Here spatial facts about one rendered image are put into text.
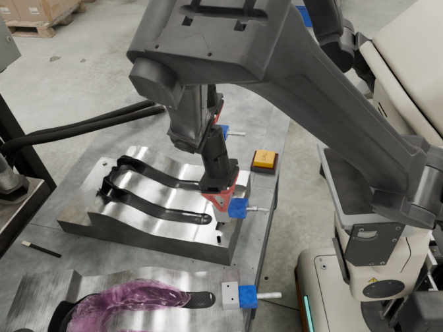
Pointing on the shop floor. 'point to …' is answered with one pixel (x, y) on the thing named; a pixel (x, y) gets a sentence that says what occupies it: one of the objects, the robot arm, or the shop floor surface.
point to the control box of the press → (8, 56)
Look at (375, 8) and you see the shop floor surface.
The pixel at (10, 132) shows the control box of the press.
